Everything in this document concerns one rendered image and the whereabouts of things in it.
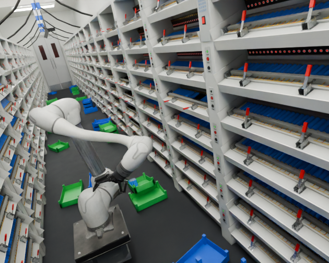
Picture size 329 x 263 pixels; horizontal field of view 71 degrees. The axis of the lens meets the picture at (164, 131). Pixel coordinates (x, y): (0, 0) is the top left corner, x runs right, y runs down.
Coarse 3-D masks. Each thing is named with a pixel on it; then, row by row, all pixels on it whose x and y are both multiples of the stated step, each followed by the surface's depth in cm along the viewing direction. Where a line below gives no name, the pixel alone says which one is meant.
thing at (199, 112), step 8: (168, 88) 177; (176, 88) 180; (160, 96) 176; (168, 96) 177; (168, 104) 172; (176, 104) 159; (184, 104) 153; (184, 112) 154; (192, 112) 142; (200, 112) 135; (208, 112) 125; (208, 120) 129
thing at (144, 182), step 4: (140, 176) 238; (144, 176) 237; (148, 176) 227; (140, 180) 238; (144, 180) 238; (148, 180) 230; (152, 180) 211; (128, 184) 226; (140, 184) 227; (144, 184) 208; (148, 184) 210; (152, 184) 211; (132, 188) 213; (136, 188) 206; (140, 188) 207; (144, 188) 208; (136, 192) 206
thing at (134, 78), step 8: (112, 0) 207; (128, 0) 212; (112, 8) 215; (120, 8) 211; (128, 8) 214; (120, 16) 213; (120, 32) 217; (128, 32) 220; (136, 32) 223; (128, 40) 222; (128, 56) 226; (136, 56) 230; (136, 80) 237; (136, 96) 241; (144, 96) 245; (144, 128) 256; (152, 160) 272
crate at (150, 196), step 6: (156, 186) 222; (144, 192) 218; (150, 192) 218; (156, 192) 217; (162, 192) 215; (132, 198) 214; (138, 198) 213; (144, 198) 211; (150, 198) 210; (156, 198) 202; (162, 198) 205; (138, 204) 205; (144, 204) 198; (150, 204) 201; (138, 210) 197
